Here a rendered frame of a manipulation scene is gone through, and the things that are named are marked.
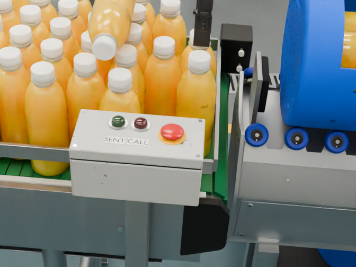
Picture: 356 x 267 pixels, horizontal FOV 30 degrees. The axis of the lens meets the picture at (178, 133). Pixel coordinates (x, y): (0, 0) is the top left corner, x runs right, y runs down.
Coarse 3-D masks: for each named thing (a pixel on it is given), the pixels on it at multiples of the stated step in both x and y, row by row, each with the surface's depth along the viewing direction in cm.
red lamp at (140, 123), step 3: (141, 117) 103; (135, 120) 103; (138, 120) 102; (141, 120) 102; (144, 120) 102; (135, 123) 102; (138, 123) 102; (141, 123) 102; (144, 123) 102; (147, 123) 103; (135, 126) 102; (138, 126) 102; (141, 126) 102; (144, 126) 102
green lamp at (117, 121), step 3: (114, 117) 103; (117, 117) 103; (120, 117) 103; (123, 117) 103; (111, 120) 103; (114, 120) 102; (117, 120) 102; (120, 120) 102; (123, 120) 102; (111, 123) 103; (114, 123) 102; (117, 123) 102; (120, 123) 102; (123, 123) 102; (117, 126) 102; (120, 126) 102
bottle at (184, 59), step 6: (186, 48) 124; (192, 48) 123; (198, 48) 122; (204, 48) 122; (210, 48) 124; (186, 54) 124; (210, 54) 123; (180, 60) 125; (186, 60) 123; (210, 60) 123; (186, 66) 124; (216, 66) 126; (216, 72) 127
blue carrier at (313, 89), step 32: (320, 0) 112; (352, 0) 131; (288, 32) 130; (320, 32) 110; (288, 64) 126; (320, 64) 111; (288, 96) 123; (320, 96) 113; (352, 96) 113; (352, 128) 121
